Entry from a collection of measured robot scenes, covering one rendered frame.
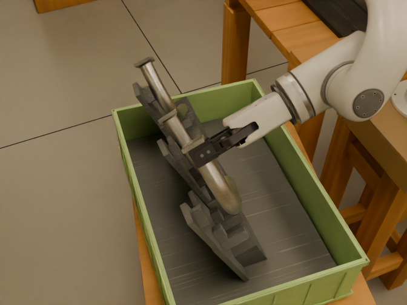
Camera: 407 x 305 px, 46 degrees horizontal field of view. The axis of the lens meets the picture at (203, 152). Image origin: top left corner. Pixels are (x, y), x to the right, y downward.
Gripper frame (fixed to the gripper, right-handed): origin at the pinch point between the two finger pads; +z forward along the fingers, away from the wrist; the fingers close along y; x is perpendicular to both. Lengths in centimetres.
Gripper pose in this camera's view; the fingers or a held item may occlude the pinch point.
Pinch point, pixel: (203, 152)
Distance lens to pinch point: 79.0
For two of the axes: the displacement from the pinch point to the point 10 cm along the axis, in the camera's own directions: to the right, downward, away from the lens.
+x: 5.2, 8.5, 1.1
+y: -0.2, 1.4, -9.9
